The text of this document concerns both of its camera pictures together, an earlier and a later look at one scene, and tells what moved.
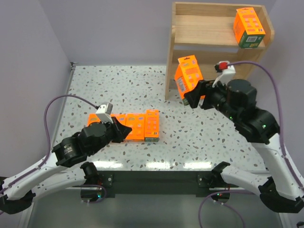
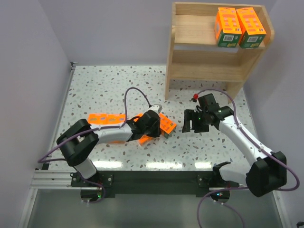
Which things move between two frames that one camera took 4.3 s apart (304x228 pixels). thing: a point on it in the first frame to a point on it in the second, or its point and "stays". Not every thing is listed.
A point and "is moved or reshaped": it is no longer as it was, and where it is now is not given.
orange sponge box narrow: x=152 y=126 is moved or reshaped
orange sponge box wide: x=121 y=118 stays
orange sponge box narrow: x=187 y=74 to x=228 y=29
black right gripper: x=204 y=94 to x=194 y=121
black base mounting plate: x=161 y=183 stays
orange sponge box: x=248 y=28 stays
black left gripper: x=116 y=132 to x=156 y=128
